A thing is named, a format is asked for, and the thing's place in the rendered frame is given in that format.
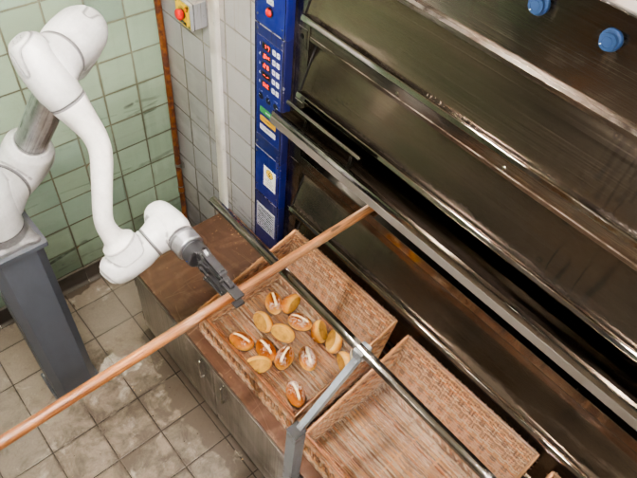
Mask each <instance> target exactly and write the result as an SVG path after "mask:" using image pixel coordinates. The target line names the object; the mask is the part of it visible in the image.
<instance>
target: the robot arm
mask: <svg viewBox="0 0 637 478"><path fill-rule="evenodd" d="M107 39H108V26H107V23H106V21H105V20H104V18H103V16H102V15H101V14H100V13H99V12H98V11H97V10H96V9H93V8H91V7H88V6H86V5H75V6H71V7H67V8H65V9H62V10H61V11H60V12H58V13H57V14H56V15H55V16H54V17H52V18H51V19H50V20H49V21H48V22H47V23H46V24H45V26H44V27H43V28H42V30H41V32H40V33H39V32H37V31H24V32H21V33H19V34H18V35H16V36H15V37H14V38H13V39H12V40H11V41H10V42H9V50H8V52H9V57H10V59H11V62H12V64H13V66H14V68H15V70H16V72H17V74H18V75H19V77H20V78H21V80H22V81H23V82H24V84H25V85H26V86H27V88H28V89H29V90H30V92H31V93H30V96H29V98H28V101H27V105H26V108H25V110H24V113H23V116H22V117H21V120H20V123H19V125H18V127H17V128H14V129H11V130H10V131H8V132H7V134H6V135H5V137H4V139H3V141H2V143H1V144H0V260H1V259H3V258H5V257H7V256H10V255H11V254H13V253H15V252H17V251H19V250H21V249H23V248H26V247H28V246H31V245H35V244H38V243H40V242H41V237H40V235H39V234H37V233H36V232H34V230H33V229H32V228H31V227H30V225H29V224H28V223H27V221H26V220H25V218H24V217H23V216H22V213H23V212H24V209H25V206H26V203H27V199H28V197H29V196H30V195H31V194H32V193H33V192H34V191H35V190H36V188H37V187H38V186H39V185H40V184H41V182H42V181H43V180H44V178H45V177H46V175H47V174H48V172H49V170H50V169H51V167H52V165H53V163H54V160H55V148H54V145H53V143H52V141H51V139H52V137H53V135H54V132H55V130H56V128H57V126H58V124H59V121H62V122H63V123H64V124H65V125H67V126H68V127H69V128H70V129H71V130H72V131H74V132H75V133H76V134H77V135H78V136H79V137H80V138H81V139H82V140H83V142H84V144H85V145H86V147H87V150H88V153H89V158H90V171H91V194H92V213H93V220H94V224H95V228H96V230H97V232H98V234H99V236H100V239H101V240H102V242H103V244H104V247H103V253H104V254H105V256H104V257H103V258H102V259H101V261H100V274H101V275H102V276H103V277H104V278H105V279H106V280H108V281H109V282H110V283H112V284H119V285H120V284H124V283H126V282H128V281H130V280H132V279H134V278H135V277H136V276H138V275H139V274H140V273H142V272H143V271H144V270H146V269H147V268H148V267H150V266H151V265H152V264H153V263H154V262H155V260H156V259H157V258H158V257H160V255H162V254H163V253H165V252H167V251H169V250H172V251H173V252H174V253H175V254H176V255H177V256H178V258H179V259H181V260H185V261H186V263H187V264H188V265H189V266H190V267H198V268H199V270H200V271H201V272H203V273H204V275H205V276H204V277H203V280H205V281H206V282H208V283H209V284H210V285H211V286H212V287H213V288H214V289H215V290H216V291H217V292H218V293H219V294H220V296H223V295H225V294H226V293H229V295H230V296H231V297H232V298H233V299H234V300H235V301H234V302H232V304H233V305H234V307H235V308H238V307H240V306H241V305H243V304H245V302H244V300H243V299H242V298H243V297H244V296H245V294H244V293H243V291H242V290H241V289H240V288H239V287H238V286H237V285H236V284H235V283H233V282H232V281H231V280H230V279H229V277H228V276H227V274H228V272H227V271H226V270H225V268H224V267H223V266H222V265H221V264H220V263H219V262H218V260H217V259H216V258H215V257H214V256H213V255H212V254H211V252H210V251H209V248H208V247H207V246H206V245H205V244H204V243H203V238H202V237H201V236H200V235H199V234H198V233H197V232H196V231H195V230H194V229H193V228H192V227H191V224H190V222H189V221H188V219H187V218H186V217H185V216H184V215H183V214H182V213H181V212H180V211H179V210H178V209H176V208H175V207H174V206H172V205H171V204H169V203H167V202H165V201H162V200H158V201H155V202H153V203H151V204H150V205H148V206H147V208H146V209H145V212H144V222H145V223H144V225H143V226H142V227H141V228H140V229H139V231H140V232H141V233H140V232H139V231H137V232H133V231H131V230H122V229H121V228H119V227H118V226H117V224H116V223H115V221H114V218H113V166H114V161H113V151H112V146H111V142H110V138H109V137H108V134H107V132H106V130H105V128H104V126H103V124H102V122H101V121H100V118H99V117H98V115H97V113H96V111H95V109H94V108H93V106H92V104H91V102H90V100H89V99H88V97H87V95H86V93H85V92H84V90H83V89H82V87H81V85H80V84H79V82H78V81H79V80H81V79H83V78H84V77H86V76H87V74H88V73H89V71H90V70H91V68H92V67H93V65H94V64H95V62H96V61H97V59H98V58H99V56H100V55H101V52H102V50H103V49H104V47H105V46H106V43H107ZM146 239H147V240H148V241H147V240H146ZM153 247H154V248H153ZM159 254H160V255H159Z"/></svg>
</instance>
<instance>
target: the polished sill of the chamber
mask: <svg viewBox="0 0 637 478"><path fill-rule="evenodd" d="M300 165H302V166H303V167H304V168H305V169H306V170H307V171H309V172H310V173H311V174H312V175H313V176H314V177H316V178H317V179H318V180H319V181H320V182H321V183H323V184H324V185H325V186H326V187H327V188H328V189H330V190H331V191H332V192H333V193H334V194H336V195H337V196H338V197H339V198H340V199H341V200H343V201H344V202H345V203H346V204H347V205H348V206H350V207H351V208H352V209H353V210H354V211H358V210H360V209H362V208H363V207H365V206H366V205H367V204H366V203H365V202H364V201H363V200H361V199H360V198H359V197H358V196H357V195H355V194H354V193H353V192H352V191H350V190H349V189H348V188H347V187H346V186H345V185H343V184H342V183H341V182H340V181H339V180H337V179H336V178H335V177H334V176H333V175H331V174H330V173H329V172H328V171H326V170H325V169H324V168H323V167H322V166H321V165H319V164H318V163H317V162H316V161H315V160H314V159H312V158H311V157H310V156H308V155H307V154H304V155H302V156H300ZM364 219H365V220H366V221H367V222H368V223H369V224H371V225H372V226H373V227H374V228H375V229H376V230H378V231H379V232H380V233H381V234H382V235H384V236H385V237H386V238H387V239H388V240H389V241H391V242H392V243H393V244H394V245H395V246H396V247H398V248H399V249H400V250H401V251H402V252H404V253H405V254H406V255H407V256H408V257H409V258H410V259H411V260H412V261H413V262H414V263H415V264H417V265H418V266H419V267H420V268H421V269H423V270H424V271H425V272H426V273H427V274H428V275H429V276H431V277H432V278H433V279H434V280H435V281H436V282H438V283H439V284H440V285H441V286H442V287H444V288H445V289H446V290H447V291H448V292H449V293H451V294H452V295H453V296H454V297H455V298H456V299H458V300H459V301H460V302H461V303H462V304H464V305H465V306H466V307H467V308H468V309H469V310H471V311H472V312H473V313H474V314H475V315H476V316H477V317H479V318H480V319H481V320H482V321H483V322H485V323H486V324H487V325H488V326H489V327H490V328H492V329H493V330H494V331H495V332H496V333H497V334H499V335H500V336H501V337H502V338H503V339H504V340H506V341H507V342H508V343H509V344H510V345H512V346H513V347H514V348H515V349H516V350H517V351H519V352H520V353H521V354H522V355H523V356H524V357H526V358H527V359H528V360H529V361H530V362H531V363H533V364H534V365H535V366H536V367H537V368H538V369H539V370H540V371H541V372H542V373H543V374H544V375H546V376H547V377H548V378H549V379H550V380H552V381H553V382H554V383H555V384H556V385H557V386H559V387H560V388H561V389H562V390H563V391H564V392H566V393H567V394H568V395H569V396H570V397H572V398H573V399H574V400H575V401H576V402H577V403H578V404H580V405H581V406H582V407H583V408H584V409H585V410H587V411H588V412H589V413H590V414H591V415H593V416H594V417H595V418H596V419H597V420H598V421H600V422H601V423H602V424H603V425H604V426H605V427H607V428H608V429H609V430H610V431H611V432H613V433H614V434H615V435H616V436H617V437H618V438H620V439H621V440H622V441H623V442H624V443H625V444H627V445H628V446H629V447H630V448H631V449H632V450H634V451H635V452H636V453H637V431H635V430H634V429H633V428H632V427H631V426H630V425H629V424H628V423H627V422H626V421H624V420H623V419H622V418H621V417H620V416H619V415H617V414H616V413H615V412H614V411H612V410H611V409H610V408H609V407H608V406H606V405H605V404H604V403H603V402H602V401H601V400H599V399H598V398H597V397H596V396H595V395H593V394H592V393H591V392H590V391H588V390H587V389H586V388H585V387H584V386H582V385H581V384H580V383H579V382H578V381H577V380H575V379H574V378H573V377H572V376H570V375H569V374H568V373H567V372H566V371H564V370H563V369H562V368H561V367H560V366H559V365H557V364H556V363H555V362H554V361H553V360H551V359H550V358H549V357H548V356H546V355H545V354H544V353H543V352H542V351H540V350H539V349H538V348H537V347H536V346H535V345H533V344H532V343H531V342H530V341H529V340H527V339H526V338H525V337H524V336H522V335H521V333H520V332H519V331H517V330H516V329H515V328H514V327H513V326H512V325H510V324H509V323H508V322H507V321H505V320H504V319H503V318H502V317H501V316H499V315H498V314H497V313H496V312H495V311H494V310H492V309H491V308H490V307H489V306H488V305H486V304H485V303H484V302H483V301H481V300H480V299H479V298H478V297H477V296H475V295H474V294H473V293H472V292H471V291H470V290H468V289H467V288H466V287H465V286H464V285H462V284H461V283H460V282H459V281H457V280H456V279H455V278H454V277H453V276H452V275H450V274H449V273H448V272H447V271H446V270H444V269H443V268H442V267H441V266H439V265H438V264H437V263H436V262H435V261H433V260H432V259H431V258H430V257H429V256H428V255H426V254H425V253H424V252H423V251H422V250H420V249H419V248H418V247H417V246H415V245H414V244H413V243H412V242H411V240H409V239H408V238H407V237H406V236H405V235H403V234H402V233H401V232H400V231H399V230H397V229H396V228H395V227H394V226H392V225H391V224H390V223H389V222H388V221H387V220H385V219H384V218H383V217H382V216H381V215H379V214H378V213H377V212H376V211H373V212H372V213H370V214H369V215H367V216H366V217H364Z"/></svg>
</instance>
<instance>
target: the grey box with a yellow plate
mask: <svg viewBox="0 0 637 478"><path fill-rule="evenodd" d="M175 8H176V9H182V10H183V12H184V19H182V20H180V21H179V20H178V21H179V22H180V23H182V24H183V25H184V26H185V27H187V28H188V29H189V30H190V31H196V30H198V29H199V28H204V27H207V26H208V21H207V6H206V1H205V0H175ZM184 8H187V10H188V12H185V11H184Z"/></svg>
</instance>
